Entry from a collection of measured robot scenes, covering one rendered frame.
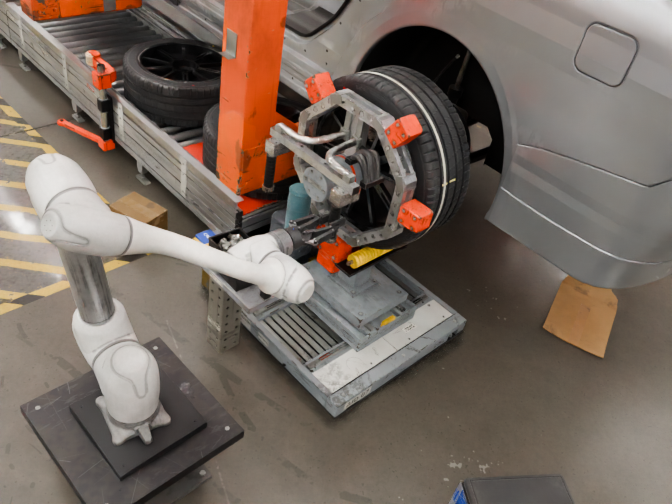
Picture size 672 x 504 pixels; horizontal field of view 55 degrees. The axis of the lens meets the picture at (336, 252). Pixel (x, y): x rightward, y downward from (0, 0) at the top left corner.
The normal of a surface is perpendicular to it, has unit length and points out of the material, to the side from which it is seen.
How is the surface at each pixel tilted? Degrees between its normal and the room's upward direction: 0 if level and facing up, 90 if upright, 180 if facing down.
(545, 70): 90
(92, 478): 0
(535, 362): 0
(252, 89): 90
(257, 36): 90
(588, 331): 2
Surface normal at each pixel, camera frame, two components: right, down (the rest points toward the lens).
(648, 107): -0.72, 0.34
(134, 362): 0.23, -0.66
